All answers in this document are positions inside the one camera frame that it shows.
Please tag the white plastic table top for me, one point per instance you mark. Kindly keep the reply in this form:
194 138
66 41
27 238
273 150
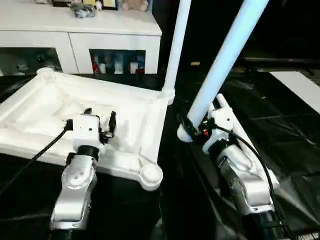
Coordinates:
50 100

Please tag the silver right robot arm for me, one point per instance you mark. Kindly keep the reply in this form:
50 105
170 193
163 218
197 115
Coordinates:
250 182

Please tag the small yellow label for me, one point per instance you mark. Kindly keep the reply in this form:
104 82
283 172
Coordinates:
195 63

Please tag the white glass-door cabinet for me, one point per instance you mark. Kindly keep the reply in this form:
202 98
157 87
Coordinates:
112 42

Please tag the black work surface mat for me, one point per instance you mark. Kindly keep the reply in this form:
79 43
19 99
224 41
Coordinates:
125 212

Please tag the black metal bar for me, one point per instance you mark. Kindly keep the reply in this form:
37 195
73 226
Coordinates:
275 61

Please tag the black tangled bundle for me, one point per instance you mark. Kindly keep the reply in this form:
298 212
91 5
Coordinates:
82 11

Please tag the white flat board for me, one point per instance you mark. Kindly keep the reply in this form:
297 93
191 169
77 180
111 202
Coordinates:
297 87

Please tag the brown plush toy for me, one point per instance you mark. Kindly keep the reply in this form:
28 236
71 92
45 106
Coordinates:
133 5

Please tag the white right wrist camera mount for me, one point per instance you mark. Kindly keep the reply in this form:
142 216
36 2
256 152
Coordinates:
223 120

